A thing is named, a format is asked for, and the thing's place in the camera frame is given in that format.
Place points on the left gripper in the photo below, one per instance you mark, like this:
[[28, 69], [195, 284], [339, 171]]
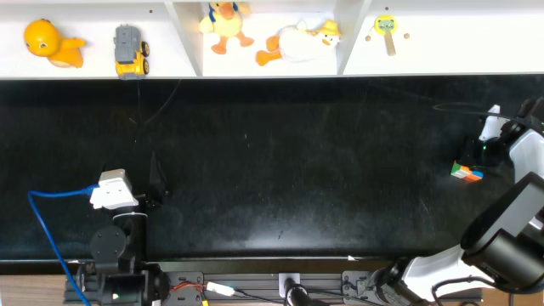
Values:
[[149, 200]]

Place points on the grey and yellow toy truck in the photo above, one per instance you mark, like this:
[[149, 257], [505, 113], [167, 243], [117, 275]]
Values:
[[127, 47]]

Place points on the yellow rubber duck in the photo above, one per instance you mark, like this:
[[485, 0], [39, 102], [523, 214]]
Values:
[[47, 40]]

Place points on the yellow rattle drum toy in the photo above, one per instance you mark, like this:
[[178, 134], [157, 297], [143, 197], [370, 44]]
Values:
[[386, 25]]

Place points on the many-coloured puzzle cube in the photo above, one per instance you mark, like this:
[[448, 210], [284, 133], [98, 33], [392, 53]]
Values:
[[465, 172]]

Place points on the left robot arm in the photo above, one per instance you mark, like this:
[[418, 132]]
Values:
[[108, 246]]

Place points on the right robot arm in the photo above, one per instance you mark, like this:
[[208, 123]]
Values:
[[506, 246]]

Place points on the yellow plush duck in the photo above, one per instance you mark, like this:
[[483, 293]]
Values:
[[227, 25]]

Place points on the white shelf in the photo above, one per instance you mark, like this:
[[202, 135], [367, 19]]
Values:
[[276, 68]]

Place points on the white plush duck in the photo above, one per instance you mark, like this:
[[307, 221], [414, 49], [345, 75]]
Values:
[[302, 44]]

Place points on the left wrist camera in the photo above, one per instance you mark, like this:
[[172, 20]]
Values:
[[114, 189]]

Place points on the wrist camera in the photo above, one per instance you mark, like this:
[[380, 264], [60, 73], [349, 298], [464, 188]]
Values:
[[491, 127], [114, 189]]

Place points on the mounting rail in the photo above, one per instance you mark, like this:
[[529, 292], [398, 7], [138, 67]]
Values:
[[255, 282]]

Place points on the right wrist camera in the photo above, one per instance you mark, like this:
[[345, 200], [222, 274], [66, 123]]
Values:
[[491, 127]]

